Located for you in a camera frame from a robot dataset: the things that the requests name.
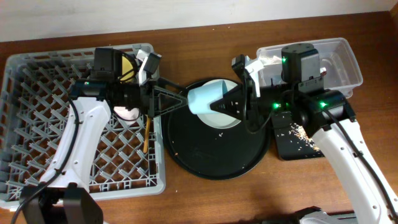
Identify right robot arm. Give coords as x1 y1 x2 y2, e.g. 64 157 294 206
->
210 43 397 223

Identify grey plate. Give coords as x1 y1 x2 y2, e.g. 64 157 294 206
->
197 79 241 129

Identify round black tray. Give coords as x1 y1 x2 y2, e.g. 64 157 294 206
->
161 106 271 180

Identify clear plastic bin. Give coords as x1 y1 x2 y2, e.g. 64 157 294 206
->
256 37 363 98

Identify black rectangular tray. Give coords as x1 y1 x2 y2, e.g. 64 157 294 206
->
271 112 323 161

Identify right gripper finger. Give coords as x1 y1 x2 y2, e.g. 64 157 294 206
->
223 82 247 97
210 93 245 121

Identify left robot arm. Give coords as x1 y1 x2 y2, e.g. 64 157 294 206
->
12 48 188 223

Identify grey dishwasher rack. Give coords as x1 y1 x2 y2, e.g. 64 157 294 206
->
1 48 165 211

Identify wooden chopstick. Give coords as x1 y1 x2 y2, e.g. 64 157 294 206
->
143 116 151 154

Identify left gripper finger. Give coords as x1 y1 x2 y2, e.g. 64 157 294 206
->
155 77 188 95
152 86 188 118

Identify food scraps with rice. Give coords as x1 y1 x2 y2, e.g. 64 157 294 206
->
276 123 320 152

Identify yellow bowl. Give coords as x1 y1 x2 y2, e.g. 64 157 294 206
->
119 56 137 82

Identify blue cup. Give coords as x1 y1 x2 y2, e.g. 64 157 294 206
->
187 80 228 114

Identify pink cup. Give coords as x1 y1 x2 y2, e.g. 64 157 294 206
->
114 106 141 126

